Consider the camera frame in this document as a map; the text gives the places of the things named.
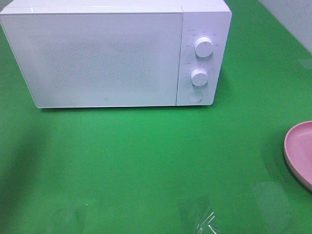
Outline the round white door release button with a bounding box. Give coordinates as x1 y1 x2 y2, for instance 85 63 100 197
188 91 203 103

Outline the white microwave knob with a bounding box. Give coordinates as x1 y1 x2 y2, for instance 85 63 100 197
194 37 214 58
191 69 208 87

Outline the white microwave door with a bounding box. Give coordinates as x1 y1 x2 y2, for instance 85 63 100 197
0 13 182 108

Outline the pink plate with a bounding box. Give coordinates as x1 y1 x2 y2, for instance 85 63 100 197
283 121 312 190

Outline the white microwave oven body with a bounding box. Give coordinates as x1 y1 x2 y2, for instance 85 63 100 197
0 0 232 106

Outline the clear tape patch on table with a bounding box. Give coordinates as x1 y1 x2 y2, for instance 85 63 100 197
178 195 220 234

